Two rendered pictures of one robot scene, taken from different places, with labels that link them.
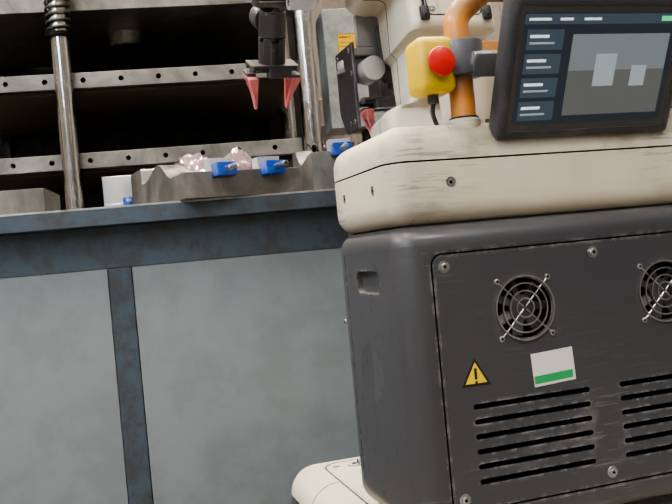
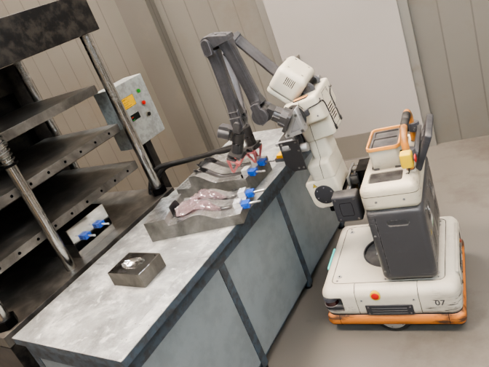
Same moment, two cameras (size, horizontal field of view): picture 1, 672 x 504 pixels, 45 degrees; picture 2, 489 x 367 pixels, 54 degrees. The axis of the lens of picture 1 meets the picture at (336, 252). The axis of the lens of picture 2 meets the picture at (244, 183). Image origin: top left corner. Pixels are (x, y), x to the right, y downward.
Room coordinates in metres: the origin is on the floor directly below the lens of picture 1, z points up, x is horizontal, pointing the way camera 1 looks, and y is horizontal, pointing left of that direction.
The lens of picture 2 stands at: (0.17, 1.60, 1.81)
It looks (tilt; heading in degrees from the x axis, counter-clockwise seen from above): 23 degrees down; 317
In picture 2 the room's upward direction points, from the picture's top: 22 degrees counter-clockwise
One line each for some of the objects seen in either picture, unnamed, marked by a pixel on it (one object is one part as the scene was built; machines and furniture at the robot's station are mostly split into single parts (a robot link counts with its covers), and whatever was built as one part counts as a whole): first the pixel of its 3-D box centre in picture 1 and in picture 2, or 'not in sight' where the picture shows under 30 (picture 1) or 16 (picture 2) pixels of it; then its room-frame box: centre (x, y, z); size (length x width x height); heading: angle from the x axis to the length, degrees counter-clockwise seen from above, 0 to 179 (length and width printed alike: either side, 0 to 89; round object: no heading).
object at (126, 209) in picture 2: not in sight; (60, 251); (2.87, 0.67, 0.75); 1.30 x 0.84 x 0.06; 99
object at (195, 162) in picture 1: (210, 164); (197, 202); (1.95, 0.28, 0.90); 0.26 x 0.18 x 0.08; 26
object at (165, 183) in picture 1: (208, 182); (199, 210); (1.95, 0.29, 0.85); 0.50 x 0.26 x 0.11; 26
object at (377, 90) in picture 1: (381, 90); (249, 140); (1.86, -0.14, 1.02); 0.10 x 0.07 x 0.07; 99
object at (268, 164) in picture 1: (274, 166); (252, 192); (1.73, 0.11, 0.85); 0.13 x 0.05 x 0.05; 26
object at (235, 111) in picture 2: not in sight; (225, 84); (1.67, 0.08, 1.40); 0.11 x 0.06 x 0.43; 107
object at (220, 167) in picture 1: (225, 168); (247, 203); (1.68, 0.21, 0.85); 0.13 x 0.05 x 0.05; 26
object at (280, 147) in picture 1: (138, 170); (32, 215); (2.92, 0.68, 1.01); 1.10 x 0.74 x 0.05; 99
